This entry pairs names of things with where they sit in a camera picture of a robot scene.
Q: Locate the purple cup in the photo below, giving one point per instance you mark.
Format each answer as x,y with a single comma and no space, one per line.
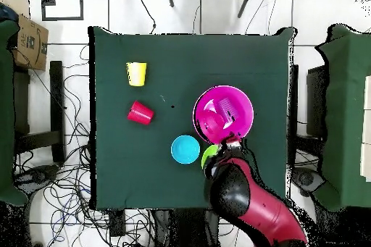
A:
229,109

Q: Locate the large pink bowl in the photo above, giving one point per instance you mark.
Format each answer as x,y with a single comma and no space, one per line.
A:
243,105

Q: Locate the red cup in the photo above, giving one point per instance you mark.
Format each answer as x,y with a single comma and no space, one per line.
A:
140,113

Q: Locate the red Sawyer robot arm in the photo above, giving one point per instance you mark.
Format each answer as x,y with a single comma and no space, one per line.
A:
246,194

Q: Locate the green bowl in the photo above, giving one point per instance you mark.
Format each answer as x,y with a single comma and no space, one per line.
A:
208,154

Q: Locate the small light blue bowl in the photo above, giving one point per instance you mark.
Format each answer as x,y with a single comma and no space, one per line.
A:
185,149

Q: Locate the black chair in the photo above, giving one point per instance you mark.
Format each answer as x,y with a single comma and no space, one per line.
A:
316,99

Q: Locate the dark green tablecloth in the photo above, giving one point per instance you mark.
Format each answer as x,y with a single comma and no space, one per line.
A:
174,55

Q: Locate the yellow cup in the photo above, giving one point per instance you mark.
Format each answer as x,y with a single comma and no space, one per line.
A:
136,74

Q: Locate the green clothed side table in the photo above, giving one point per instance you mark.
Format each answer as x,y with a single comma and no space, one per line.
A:
345,84
5,113

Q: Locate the black power adapter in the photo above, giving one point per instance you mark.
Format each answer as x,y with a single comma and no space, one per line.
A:
117,225

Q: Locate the cardboard box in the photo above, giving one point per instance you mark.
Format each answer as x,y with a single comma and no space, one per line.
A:
32,47

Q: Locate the black pedestal leg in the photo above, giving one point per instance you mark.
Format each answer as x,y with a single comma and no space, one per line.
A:
37,175
307,179

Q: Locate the black stool frame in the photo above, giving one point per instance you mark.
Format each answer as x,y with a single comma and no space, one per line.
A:
56,99

